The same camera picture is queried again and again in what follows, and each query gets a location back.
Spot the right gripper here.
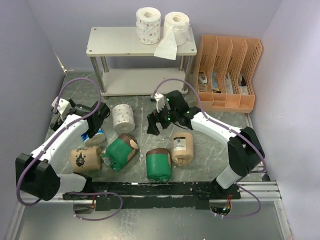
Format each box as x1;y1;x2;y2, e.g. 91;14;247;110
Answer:
146;100;179;135

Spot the rose-print roll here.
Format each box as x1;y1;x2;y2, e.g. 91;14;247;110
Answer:
112;104;135;134
136;7;161;45

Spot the plain white paper towel roll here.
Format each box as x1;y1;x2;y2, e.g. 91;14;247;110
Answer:
154;11;191;60

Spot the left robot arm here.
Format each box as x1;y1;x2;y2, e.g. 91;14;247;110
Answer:
15;98;111;201

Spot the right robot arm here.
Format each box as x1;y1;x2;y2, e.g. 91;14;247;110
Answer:
147;90;265;199

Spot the white two-tier shelf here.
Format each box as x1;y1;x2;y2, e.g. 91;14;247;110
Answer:
86;27;197;99

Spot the green wrapped roll right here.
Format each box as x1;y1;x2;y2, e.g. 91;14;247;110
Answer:
145;147;172;183

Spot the green wrapped roll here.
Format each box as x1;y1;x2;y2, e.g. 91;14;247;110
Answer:
145;147;172;183
101;133;139;172

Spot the tan wrapped roll with label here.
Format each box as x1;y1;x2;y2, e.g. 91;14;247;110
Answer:
171;132;194;166

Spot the green wrapped roll left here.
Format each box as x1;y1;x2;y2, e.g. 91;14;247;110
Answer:
101;133;139;172

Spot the blue Tempo wrapped roll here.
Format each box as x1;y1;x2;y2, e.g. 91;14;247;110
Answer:
81;128;106;147

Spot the brown wrapped roll black print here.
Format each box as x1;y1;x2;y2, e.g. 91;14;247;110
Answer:
70;145;102;173

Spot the orange plastic file organizer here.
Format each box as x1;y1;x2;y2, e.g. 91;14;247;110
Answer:
193;35;263;114

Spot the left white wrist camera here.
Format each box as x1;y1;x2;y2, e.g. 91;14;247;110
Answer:
57;98;72;121

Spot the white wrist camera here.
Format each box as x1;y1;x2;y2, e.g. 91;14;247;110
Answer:
57;98;72;121
151;93;166;113

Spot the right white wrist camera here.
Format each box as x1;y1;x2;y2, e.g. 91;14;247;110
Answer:
151;93;166;113

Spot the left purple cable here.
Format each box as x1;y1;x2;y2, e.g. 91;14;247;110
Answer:
16;77;123;221

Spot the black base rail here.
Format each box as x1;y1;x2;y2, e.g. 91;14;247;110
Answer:
62;181;242;212

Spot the aluminium extrusion rail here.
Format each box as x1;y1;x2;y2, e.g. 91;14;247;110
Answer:
237;171;282;202

